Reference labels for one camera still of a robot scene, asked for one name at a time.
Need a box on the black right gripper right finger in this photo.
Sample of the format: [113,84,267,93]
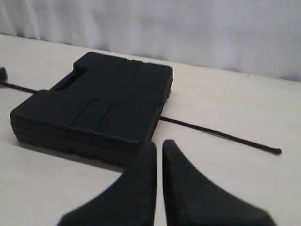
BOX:
[162,140,274,226]

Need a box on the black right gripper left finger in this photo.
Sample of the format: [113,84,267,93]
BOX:
[58,142,157,226]

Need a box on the black plastic case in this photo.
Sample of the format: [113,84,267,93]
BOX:
[10,52,173,168]

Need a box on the black rope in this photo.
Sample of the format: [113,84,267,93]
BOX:
[0,66,282,155]

